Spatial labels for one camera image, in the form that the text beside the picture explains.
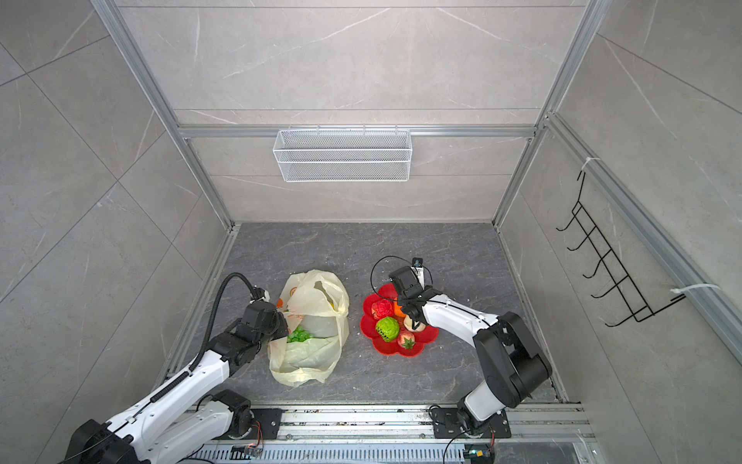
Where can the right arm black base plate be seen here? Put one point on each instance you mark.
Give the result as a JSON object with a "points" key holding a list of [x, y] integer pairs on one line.
{"points": [[451, 422]]}

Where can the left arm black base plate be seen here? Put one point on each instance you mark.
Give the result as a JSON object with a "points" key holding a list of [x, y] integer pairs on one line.
{"points": [[259, 425]]}

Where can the orange fake fruit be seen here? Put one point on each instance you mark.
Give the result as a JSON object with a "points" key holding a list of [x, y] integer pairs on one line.
{"points": [[398, 312]]}

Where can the red fake fruit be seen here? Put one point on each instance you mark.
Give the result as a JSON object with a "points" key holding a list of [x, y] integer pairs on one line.
{"points": [[382, 309]]}

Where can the red flower-shaped plastic bowl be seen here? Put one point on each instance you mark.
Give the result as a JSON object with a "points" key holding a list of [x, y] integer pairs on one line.
{"points": [[368, 323]]}

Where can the green bumpy fake fruit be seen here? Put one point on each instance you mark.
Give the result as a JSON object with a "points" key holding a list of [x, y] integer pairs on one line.
{"points": [[388, 329]]}

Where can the white wire mesh basket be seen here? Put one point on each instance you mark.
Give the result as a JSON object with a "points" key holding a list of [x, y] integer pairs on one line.
{"points": [[349, 155]]}

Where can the aluminium rail base frame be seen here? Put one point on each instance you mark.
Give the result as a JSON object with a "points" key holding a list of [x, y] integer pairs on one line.
{"points": [[386, 424]]}

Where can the white zip tie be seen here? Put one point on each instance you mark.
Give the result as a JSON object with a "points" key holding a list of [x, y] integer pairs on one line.
{"points": [[696, 286]]}

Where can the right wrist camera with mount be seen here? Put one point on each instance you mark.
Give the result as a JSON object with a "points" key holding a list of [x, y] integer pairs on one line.
{"points": [[418, 267]]}

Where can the beige fake fruit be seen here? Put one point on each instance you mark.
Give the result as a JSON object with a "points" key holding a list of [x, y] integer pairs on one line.
{"points": [[413, 326]]}

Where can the black wire hook rack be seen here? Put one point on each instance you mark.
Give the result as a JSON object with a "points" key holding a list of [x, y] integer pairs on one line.
{"points": [[610, 264]]}

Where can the green fake vegetable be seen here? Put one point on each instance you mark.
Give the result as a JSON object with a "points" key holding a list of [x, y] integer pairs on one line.
{"points": [[299, 335]]}

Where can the cream plastic bag orange print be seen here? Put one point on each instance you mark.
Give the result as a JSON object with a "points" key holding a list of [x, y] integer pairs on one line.
{"points": [[318, 302]]}

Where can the red fake strawberry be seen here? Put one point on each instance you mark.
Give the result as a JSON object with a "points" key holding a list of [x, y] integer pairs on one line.
{"points": [[406, 340]]}

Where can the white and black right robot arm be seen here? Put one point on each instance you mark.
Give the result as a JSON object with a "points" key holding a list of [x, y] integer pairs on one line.
{"points": [[512, 362]]}

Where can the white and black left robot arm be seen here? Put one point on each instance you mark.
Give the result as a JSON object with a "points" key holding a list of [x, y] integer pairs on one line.
{"points": [[184, 414]]}

